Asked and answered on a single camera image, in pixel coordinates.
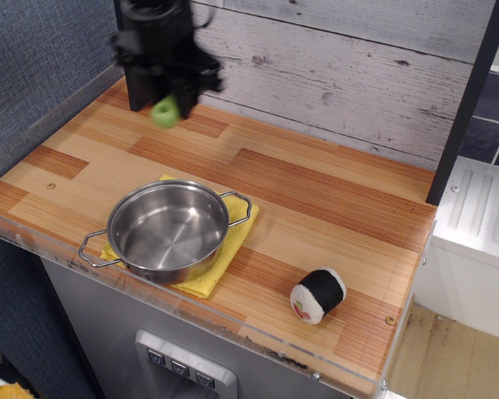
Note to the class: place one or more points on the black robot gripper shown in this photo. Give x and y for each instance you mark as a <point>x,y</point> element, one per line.
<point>157,41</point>

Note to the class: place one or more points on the green handled grey spatula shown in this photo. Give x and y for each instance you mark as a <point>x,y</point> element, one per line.
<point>165,113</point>

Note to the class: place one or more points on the yellow cloth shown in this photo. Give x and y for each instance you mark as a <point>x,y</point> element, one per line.
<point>233,245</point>

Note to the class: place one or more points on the stainless steel pot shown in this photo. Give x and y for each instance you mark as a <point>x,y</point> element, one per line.
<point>166,230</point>

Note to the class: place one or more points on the clear acrylic front guard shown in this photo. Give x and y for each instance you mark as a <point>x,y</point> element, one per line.
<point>106,308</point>

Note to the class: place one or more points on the plush sushi roll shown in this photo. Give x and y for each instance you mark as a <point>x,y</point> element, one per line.
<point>318,293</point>

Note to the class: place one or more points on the silver dispenser panel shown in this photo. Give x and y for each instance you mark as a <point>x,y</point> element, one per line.
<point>172,371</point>

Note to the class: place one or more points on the white ribbed cabinet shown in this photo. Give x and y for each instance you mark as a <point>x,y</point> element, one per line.
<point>459,275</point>

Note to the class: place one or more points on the yellow object bottom left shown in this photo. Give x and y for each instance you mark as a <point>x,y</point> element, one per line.
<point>14,391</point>

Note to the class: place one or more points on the dark left post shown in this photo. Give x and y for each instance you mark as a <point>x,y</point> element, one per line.
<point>139,89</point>

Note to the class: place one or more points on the dark post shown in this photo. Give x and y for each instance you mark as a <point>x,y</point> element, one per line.
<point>139,89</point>
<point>476,82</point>

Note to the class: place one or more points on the dark right post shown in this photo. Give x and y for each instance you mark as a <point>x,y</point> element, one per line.
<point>476,82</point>

